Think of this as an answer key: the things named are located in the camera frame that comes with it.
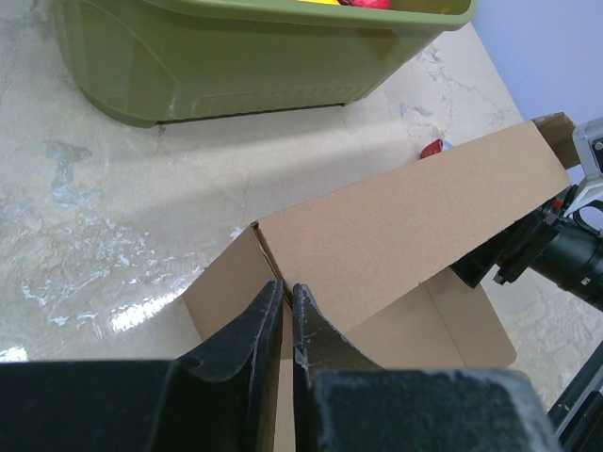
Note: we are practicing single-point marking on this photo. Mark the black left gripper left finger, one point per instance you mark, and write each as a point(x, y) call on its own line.
point(220, 396)

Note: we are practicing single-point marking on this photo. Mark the aluminium frame rail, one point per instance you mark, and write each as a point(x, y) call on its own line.
point(577, 414)

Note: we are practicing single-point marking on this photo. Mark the brown cardboard box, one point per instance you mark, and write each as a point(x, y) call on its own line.
point(377, 255)

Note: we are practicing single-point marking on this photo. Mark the red white snack packet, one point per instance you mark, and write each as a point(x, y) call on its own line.
point(434, 148)

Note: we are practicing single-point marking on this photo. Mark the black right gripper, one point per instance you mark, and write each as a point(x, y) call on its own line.
point(558, 245)

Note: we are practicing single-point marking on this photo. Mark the red toy apple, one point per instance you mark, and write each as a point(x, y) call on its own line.
point(376, 4)

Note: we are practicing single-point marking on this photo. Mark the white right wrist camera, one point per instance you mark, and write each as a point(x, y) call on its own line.
point(587, 139)

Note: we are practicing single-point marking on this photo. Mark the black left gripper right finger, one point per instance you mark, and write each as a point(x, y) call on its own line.
point(343, 401)

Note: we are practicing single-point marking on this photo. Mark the olive green plastic bin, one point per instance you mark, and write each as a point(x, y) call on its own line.
point(145, 62)

